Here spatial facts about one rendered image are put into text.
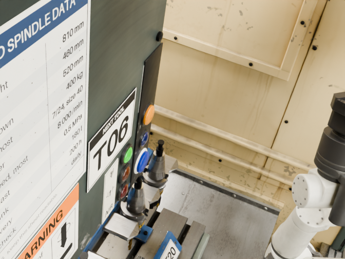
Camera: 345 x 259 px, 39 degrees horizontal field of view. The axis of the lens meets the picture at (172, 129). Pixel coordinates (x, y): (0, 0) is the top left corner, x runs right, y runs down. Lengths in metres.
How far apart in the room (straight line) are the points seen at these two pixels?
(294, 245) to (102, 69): 0.75
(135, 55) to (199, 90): 0.96
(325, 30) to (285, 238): 0.51
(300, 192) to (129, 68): 0.56
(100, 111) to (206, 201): 1.22
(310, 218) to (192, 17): 0.61
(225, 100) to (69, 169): 1.03
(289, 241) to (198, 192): 0.63
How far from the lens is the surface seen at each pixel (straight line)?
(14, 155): 0.34
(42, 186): 0.40
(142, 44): 0.49
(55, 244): 0.48
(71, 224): 0.49
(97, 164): 0.49
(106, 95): 0.44
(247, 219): 1.63
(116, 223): 1.06
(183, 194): 1.64
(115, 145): 0.52
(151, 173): 1.12
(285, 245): 1.09
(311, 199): 0.94
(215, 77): 1.39
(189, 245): 1.43
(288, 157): 1.48
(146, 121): 0.57
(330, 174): 0.93
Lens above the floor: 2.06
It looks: 41 degrees down
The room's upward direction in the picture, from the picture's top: 11 degrees clockwise
